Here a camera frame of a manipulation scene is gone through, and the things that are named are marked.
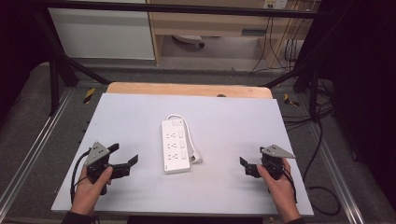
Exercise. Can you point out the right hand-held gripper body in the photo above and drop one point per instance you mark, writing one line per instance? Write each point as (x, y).
(273, 161)

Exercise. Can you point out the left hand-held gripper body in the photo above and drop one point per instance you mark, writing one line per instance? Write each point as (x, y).
(97, 160)

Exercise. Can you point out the person's right hand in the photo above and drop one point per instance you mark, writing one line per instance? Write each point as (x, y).
(281, 193)

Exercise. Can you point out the person's left hand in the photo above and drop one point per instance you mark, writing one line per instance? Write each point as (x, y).
(88, 194)

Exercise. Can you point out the white power strip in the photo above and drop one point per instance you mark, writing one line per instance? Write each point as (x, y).
(174, 152)

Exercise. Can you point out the white plug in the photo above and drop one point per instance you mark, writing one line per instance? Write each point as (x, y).
(195, 158)

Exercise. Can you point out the yellow black tape strip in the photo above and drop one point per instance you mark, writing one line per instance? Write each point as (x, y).
(290, 100)
(88, 95)

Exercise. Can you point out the wooden table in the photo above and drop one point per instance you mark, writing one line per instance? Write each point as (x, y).
(186, 90)

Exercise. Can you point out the white cabinet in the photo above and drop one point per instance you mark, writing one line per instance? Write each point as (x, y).
(101, 34)

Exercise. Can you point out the black curtain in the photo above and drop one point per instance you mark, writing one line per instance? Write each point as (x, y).
(18, 53)
(364, 77)

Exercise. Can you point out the grey power strip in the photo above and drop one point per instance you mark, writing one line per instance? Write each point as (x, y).
(187, 38)

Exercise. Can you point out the light wooden desk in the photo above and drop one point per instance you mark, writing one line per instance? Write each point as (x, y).
(211, 26)

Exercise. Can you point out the aluminium floor rail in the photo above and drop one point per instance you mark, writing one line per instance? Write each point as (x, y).
(337, 177)
(34, 138)

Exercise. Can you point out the white wall socket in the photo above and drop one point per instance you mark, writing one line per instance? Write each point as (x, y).
(274, 3)

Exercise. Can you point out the black metal frame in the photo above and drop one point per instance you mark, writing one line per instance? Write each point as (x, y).
(186, 8)

